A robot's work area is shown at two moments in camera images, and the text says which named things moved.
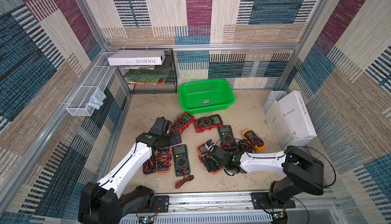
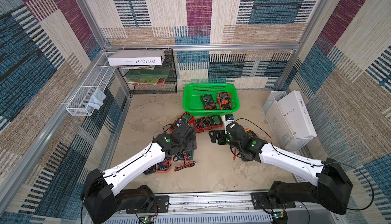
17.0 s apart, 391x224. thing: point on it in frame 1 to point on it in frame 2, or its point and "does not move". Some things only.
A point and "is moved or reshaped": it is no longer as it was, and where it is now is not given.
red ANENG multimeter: (205, 123) does not move
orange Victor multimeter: (163, 160) does not move
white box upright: (296, 116) does not move
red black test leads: (185, 179) to (189, 164)
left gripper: (173, 140) to (191, 142)
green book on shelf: (147, 76) does not move
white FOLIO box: (136, 57) does not move
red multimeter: (183, 121) does not move
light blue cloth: (96, 99) does not move
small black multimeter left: (149, 167) does not move
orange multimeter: (201, 150) to (224, 100)
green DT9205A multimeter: (180, 158) is moved or reshaped
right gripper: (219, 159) to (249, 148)
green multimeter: (228, 143) is moved or reshaped
